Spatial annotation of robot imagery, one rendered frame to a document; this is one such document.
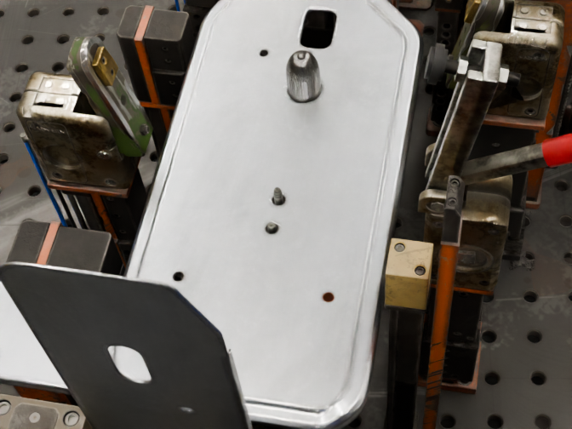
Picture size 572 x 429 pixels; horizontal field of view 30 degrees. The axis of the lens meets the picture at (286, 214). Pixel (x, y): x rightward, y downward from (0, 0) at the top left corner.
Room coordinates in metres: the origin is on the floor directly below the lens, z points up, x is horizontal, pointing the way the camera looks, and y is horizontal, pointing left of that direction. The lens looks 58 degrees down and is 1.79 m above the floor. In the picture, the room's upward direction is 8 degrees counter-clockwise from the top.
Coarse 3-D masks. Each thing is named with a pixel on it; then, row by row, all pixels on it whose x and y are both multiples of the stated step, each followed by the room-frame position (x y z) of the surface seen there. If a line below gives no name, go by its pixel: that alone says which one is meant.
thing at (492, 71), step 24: (432, 48) 0.48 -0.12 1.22; (480, 48) 0.48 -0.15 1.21; (432, 72) 0.47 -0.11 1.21; (456, 72) 0.47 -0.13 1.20; (480, 72) 0.46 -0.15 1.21; (504, 72) 0.46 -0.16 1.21; (456, 96) 0.48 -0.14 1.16; (480, 96) 0.45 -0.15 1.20; (456, 120) 0.46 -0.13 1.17; (480, 120) 0.45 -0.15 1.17; (456, 144) 0.45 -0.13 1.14; (432, 168) 0.49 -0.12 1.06; (456, 168) 0.45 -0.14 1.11
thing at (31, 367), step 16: (0, 288) 0.47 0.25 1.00; (0, 304) 0.45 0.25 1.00; (0, 320) 0.43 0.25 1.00; (16, 320) 0.43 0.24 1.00; (0, 336) 0.42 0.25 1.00; (16, 336) 0.42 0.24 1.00; (32, 336) 0.41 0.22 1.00; (0, 352) 0.40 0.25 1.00; (16, 352) 0.40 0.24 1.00; (32, 352) 0.40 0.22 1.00; (0, 368) 0.39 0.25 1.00; (16, 368) 0.39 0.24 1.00; (32, 368) 0.39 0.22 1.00; (48, 368) 0.38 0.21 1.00; (16, 384) 0.38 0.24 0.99; (32, 384) 0.37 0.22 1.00; (48, 384) 0.37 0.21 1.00; (64, 384) 0.37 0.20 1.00
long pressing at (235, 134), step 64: (256, 0) 0.76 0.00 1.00; (320, 0) 0.75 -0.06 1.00; (384, 0) 0.73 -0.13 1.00; (192, 64) 0.69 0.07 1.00; (256, 64) 0.67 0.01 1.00; (320, 64) 0.66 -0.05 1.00; (384, 64) 0.65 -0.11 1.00; (192, 128) 0.61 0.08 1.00; (256, 128) 0.60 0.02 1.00; (320, 128) 0.59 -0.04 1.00; (384, 128) 0.58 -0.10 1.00; (192, 192) 0.54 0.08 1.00; (256, 192) 0.53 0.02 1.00; (320, 192) 0.52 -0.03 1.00; (384, 192) 0.51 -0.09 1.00; (192, 256) 0.47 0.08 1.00; (256, 256) 0.46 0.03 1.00; (320, 256) 0.45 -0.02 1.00; (384, 256) 0.44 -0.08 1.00; (256, 320) 0.40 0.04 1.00; (320, 320) 0.39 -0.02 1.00; (256, 384) 0.34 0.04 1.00; (320, 384) 0.34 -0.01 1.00
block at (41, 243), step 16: (32, 224) 0.54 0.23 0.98; (48, 224) 0.54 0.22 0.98; (16, 240) 0.52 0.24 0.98; (32, 240) 0.52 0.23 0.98; (48, 240) 0.52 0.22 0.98; (64, 240) 0.52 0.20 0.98; (80, 240) 0.52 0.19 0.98; (96, 240) 0.51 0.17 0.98; (112, 240) 0.51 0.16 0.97; (16, 256) 0.51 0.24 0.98; (32, 256) 0.50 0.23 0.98; (48, 256) 0.50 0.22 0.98; (64, 256) 0.50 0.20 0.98; (80, 256) 0.50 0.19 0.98; (96, 256) 0.50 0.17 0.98; (112, 256) 0.50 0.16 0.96; (112, 272) 0.50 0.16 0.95
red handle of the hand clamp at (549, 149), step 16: (544, 144) 0.45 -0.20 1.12; (560, 144) 0.45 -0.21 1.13; (480, 160) 0.47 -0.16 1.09; (496, 160) 0.46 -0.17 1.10; (512, 160) 0.45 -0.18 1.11; (528, 160) 0.45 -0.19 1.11; (544, 160) 0.44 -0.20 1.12; (560, 160) 0.44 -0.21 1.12; (464, 176) 0.46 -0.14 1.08; (480, 176) 0.46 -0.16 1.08; (496, 176) 0.45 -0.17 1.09
